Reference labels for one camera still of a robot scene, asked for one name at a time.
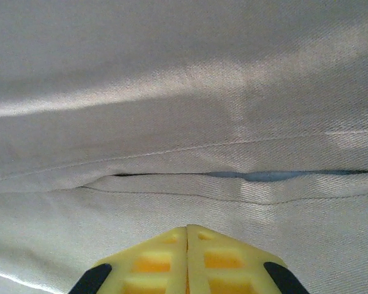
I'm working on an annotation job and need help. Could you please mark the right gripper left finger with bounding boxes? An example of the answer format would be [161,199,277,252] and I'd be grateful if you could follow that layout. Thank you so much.
[67,225,188,294]

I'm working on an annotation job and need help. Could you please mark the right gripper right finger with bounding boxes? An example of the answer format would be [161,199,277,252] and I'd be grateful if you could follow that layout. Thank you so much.
[186,224,308,294]

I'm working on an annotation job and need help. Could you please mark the tan trousers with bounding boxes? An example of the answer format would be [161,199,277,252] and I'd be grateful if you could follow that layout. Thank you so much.
[0,0,368,294]

